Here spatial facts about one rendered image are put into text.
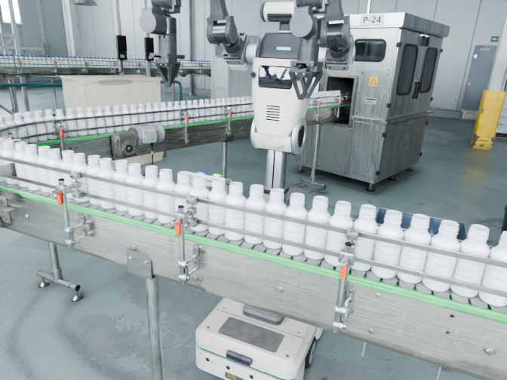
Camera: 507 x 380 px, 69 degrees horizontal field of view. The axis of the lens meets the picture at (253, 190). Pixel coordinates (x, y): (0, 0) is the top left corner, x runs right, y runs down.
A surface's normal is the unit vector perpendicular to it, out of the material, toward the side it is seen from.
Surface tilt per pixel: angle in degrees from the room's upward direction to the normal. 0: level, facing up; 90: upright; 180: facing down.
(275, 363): 31
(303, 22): 89
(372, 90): 90
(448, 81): 90
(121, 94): 90
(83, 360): 0
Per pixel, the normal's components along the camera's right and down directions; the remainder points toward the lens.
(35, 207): -0.40, 0.29
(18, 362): 0.04, -0.94
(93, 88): 0.74, 0.26
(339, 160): -0.66, 0.24
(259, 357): -0.18, -0.66
